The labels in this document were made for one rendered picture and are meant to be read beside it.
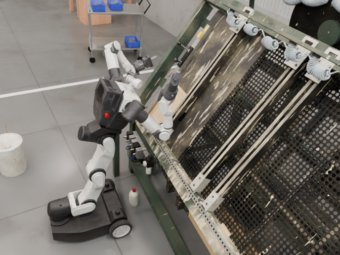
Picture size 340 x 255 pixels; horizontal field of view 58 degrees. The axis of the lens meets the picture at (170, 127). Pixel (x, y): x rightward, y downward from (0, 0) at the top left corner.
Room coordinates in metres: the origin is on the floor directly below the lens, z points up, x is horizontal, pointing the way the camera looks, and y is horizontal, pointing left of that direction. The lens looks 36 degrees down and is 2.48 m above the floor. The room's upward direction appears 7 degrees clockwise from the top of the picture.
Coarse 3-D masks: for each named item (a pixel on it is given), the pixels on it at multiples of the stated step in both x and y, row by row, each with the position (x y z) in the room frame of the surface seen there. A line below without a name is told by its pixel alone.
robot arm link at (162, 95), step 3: (162, 90) 1.81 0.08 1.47; (159, 93) 1.81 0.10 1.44; (162, 93) 1.79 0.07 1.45; (159, 96) 1.81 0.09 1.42; (162, 96) 1.80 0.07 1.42; (165, 96) 1.75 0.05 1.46; (159, 99) 1.81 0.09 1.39; (165, 99) 1.77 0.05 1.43; (168, 99) 1.74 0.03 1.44; (171, 99) 1.75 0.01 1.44; (174, 99) 1.81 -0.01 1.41; (168, 102) 1.75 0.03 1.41; (171, 102) 1.78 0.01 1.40; (168, 105) 1.76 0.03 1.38
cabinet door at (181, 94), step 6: (180, 90) 2.29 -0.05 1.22; (180, 96) 2.24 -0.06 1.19; (174, 102) 2.24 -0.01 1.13; (180, 102) 2.19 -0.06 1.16; (156, 108) 2.32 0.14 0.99; (174, 108) 2.19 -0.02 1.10; (150, 114) 2.31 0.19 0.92; (156, 114) 2.27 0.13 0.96; (162, 114) 2.22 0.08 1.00; (156, 120) 2.21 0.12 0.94; (162, 120) 2.17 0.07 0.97
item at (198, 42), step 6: (210, 30) 2.57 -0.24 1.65; (204, 36) 2.55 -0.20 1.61; (198, 42) 2.52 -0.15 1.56; (198, 48) 2.53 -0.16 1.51; (192, 54) 2.50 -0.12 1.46; (186, 60) 2.48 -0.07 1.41; (174, 72) 2.46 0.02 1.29; (180, 72) 2.46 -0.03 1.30; (168, 78) 2.45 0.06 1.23; (156, 96) 2.40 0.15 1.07; (156, 102) 2.36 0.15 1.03; (150, 108) 2.34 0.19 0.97
